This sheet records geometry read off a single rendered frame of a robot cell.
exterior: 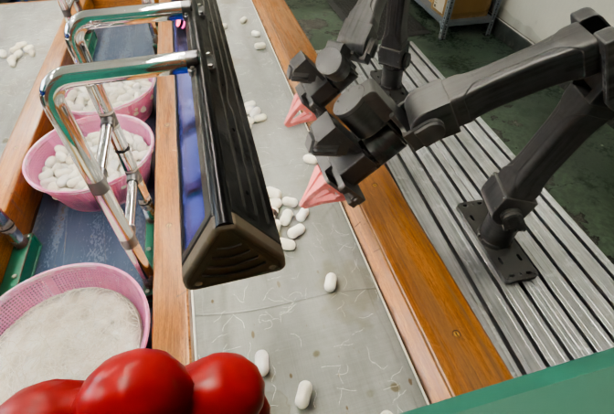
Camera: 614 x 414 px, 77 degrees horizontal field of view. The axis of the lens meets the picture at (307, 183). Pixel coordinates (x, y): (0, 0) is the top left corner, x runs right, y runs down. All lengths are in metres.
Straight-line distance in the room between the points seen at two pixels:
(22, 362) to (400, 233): 0.62
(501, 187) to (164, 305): 0.59
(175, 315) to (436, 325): 0.39
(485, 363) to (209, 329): 0.40
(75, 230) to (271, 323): 0.49
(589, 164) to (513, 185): 1.70
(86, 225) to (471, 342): 0.76
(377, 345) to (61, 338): 0.48
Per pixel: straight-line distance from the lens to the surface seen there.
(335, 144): 0.57
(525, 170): 0.73
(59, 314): 0.75
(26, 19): 1.84
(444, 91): 0.60
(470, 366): 0.62
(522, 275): 0.85
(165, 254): 0.71
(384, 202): 0.75
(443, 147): 1.07
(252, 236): 0.28
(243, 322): 0.64
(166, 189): 0.81
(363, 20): 0.91
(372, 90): 0.56
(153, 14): 0.59
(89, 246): 0.90
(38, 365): 0.72
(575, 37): 0.62
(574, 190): 2.22
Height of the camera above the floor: 1.31
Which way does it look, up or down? 45 degrees down
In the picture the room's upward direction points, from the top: straight up
